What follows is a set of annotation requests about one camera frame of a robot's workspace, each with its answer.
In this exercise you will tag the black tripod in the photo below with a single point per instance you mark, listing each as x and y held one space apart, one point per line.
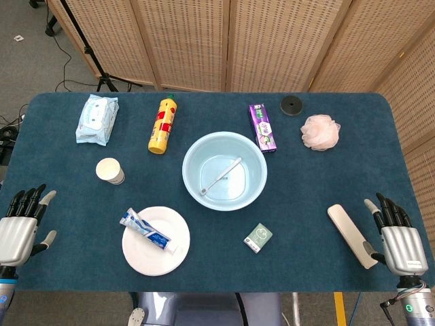
89 51

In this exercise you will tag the purple box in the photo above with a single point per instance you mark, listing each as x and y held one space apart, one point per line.
262 129

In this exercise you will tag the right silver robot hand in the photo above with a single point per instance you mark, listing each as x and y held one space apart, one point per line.
402 248

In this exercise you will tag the blue white toothpaste tube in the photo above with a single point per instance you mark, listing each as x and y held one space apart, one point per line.
149 232

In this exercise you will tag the wicker folding screen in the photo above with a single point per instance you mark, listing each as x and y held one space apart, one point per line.
190 40

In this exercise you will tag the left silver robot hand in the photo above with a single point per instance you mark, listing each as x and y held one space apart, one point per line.
15 234

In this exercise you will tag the yellow cylindrical bottle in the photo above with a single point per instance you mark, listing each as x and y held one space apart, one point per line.
162 125

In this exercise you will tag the white paper cup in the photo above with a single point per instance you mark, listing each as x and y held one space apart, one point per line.
108 169

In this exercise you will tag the blue wet wipes pack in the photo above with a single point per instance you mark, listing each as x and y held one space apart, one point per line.
96 119

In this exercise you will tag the light blue plastic basin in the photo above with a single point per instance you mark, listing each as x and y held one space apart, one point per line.
197 163

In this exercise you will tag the pink toothbrush case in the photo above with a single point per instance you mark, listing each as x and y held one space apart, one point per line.
345 225

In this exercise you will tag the black round disc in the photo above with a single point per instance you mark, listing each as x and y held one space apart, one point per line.
287 108

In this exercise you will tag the grey robot torso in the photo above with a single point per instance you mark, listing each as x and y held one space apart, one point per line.
204 312

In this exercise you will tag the white toothbrush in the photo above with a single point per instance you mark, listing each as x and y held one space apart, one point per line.
221 176

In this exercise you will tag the white paper plate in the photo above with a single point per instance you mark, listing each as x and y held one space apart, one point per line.
153 261

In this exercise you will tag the teal table cloth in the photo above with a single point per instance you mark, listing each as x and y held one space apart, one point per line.
306 190

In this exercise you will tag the green white tissue pack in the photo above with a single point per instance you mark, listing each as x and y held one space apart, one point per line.
258 237

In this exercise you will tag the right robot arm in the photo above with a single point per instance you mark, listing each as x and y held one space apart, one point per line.
416 305

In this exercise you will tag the pink mesh bath sponge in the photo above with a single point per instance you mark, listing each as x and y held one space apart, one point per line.
319 132

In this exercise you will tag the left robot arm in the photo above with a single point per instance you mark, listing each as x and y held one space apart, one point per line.
5 295

